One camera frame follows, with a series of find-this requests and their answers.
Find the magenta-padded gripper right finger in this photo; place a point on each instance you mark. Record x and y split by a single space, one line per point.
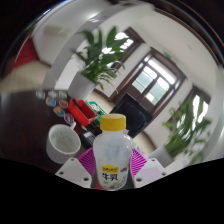
149 171

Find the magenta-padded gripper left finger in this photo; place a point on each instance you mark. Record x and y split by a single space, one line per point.
74 170

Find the green box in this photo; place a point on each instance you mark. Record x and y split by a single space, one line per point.
96 108

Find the red plastic box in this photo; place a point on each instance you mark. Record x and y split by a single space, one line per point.
81 113

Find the red bench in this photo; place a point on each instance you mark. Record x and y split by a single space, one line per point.
26 53

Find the black flat device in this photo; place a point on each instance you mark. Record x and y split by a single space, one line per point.
87 139

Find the small potted green plant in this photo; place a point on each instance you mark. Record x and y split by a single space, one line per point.
81 86

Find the green exit sign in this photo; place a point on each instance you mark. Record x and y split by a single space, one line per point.
167 54

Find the brown wooden double door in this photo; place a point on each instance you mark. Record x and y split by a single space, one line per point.
156 80

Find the yellow-capped clear drink bottle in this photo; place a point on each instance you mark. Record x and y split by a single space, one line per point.
112 150

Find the black chair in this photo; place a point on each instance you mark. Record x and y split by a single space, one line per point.
131 115

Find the brown framed window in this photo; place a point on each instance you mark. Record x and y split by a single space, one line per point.
131 40
200 103

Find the white speckled mug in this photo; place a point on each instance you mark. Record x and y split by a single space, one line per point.
61 143

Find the large potted green plant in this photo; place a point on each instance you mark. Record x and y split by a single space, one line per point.
181 136

